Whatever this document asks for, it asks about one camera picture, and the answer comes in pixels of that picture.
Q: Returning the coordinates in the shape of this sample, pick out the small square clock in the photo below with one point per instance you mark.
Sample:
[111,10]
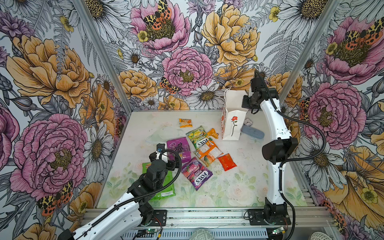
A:
[248,122]

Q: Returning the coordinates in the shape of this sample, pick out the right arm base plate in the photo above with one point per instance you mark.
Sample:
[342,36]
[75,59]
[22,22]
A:
[258,217]

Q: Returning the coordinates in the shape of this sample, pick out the aluminium rail frame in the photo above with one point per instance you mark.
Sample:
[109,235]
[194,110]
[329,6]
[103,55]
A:
[231,223]

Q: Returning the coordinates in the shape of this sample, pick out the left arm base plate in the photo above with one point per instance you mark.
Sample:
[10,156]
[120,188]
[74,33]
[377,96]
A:
[155,218]

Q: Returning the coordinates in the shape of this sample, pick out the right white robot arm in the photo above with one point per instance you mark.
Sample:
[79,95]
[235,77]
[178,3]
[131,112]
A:
[275,152]

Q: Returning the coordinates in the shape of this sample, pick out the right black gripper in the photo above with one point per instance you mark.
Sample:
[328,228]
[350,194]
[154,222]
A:
[245,104]

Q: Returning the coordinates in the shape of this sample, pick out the small orange cracker packet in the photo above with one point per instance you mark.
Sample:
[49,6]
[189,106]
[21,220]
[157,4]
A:
[185,123]

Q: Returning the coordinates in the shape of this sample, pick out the red snack packet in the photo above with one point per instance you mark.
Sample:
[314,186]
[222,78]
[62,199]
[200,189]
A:
[227,162]

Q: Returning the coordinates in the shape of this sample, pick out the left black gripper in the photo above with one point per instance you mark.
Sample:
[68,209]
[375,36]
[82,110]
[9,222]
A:
[172,164]

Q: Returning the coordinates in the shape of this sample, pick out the bright green snack bag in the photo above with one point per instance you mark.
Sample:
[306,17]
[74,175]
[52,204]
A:
[166,193]

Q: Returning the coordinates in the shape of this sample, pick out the white floral paper bag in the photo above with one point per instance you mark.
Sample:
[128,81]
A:
[233,115]

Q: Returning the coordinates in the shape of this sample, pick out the orange snack bag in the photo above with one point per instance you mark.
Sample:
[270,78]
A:
[208,153]

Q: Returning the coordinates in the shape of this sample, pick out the green yellow candy bag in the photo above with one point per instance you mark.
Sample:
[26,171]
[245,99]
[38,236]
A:
[198,137]

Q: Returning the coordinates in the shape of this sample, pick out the purple Fox's candy bag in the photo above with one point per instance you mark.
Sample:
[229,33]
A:
[196,173]

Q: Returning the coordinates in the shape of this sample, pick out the blue grey glasses case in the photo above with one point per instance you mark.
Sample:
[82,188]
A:
[252,132]

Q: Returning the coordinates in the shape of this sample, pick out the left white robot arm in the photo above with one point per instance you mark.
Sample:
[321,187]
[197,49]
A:
[132,209]

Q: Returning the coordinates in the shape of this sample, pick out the purple snack bag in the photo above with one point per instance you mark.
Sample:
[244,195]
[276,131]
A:
[182,147]

